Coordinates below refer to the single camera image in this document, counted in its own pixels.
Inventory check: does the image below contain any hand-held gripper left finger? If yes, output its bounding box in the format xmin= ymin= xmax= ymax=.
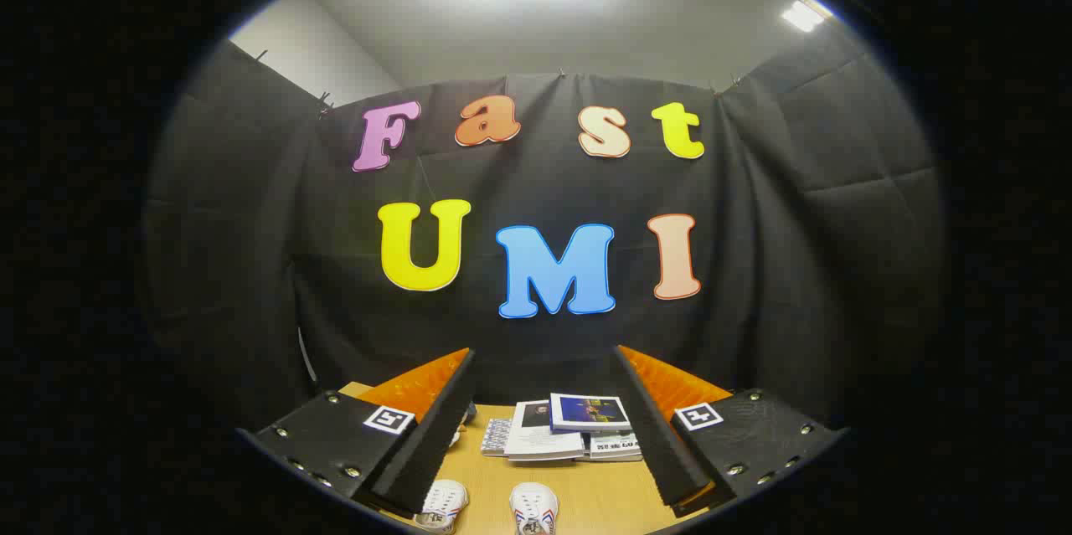
xmin=237 ymin=348 xmax=477 ymax=517

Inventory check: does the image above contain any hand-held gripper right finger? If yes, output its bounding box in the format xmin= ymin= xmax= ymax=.
xmin=613 ymin=344 xmax=847 ymax=517

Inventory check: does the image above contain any white canvas shoe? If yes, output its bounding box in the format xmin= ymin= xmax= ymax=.
xmin=509 ymin=482 xmax=559 ymax=535
xmin=415 ymin=480 xmax=469 ymax=534

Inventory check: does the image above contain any white book under stack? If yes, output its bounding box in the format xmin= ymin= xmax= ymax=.
xmin=585 ymin=432 xmax=643 ymax=463

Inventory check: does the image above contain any grey patterned book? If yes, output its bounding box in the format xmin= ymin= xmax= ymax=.
xmin=481 ymin=418 xmax=514 ymax=457

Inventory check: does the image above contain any blue cover book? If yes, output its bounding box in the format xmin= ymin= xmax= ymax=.
xmin=549 ymin=393 xmax=632 ymax=435

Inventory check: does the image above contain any white portrait cover book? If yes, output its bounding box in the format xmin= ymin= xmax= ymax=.
xmin=504 ymin=399 xmax=585 ymax=462

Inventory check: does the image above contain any ceiling light panel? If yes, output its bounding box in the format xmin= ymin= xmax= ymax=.
xmin=781 ymin=0 xmax=834 ymax=33

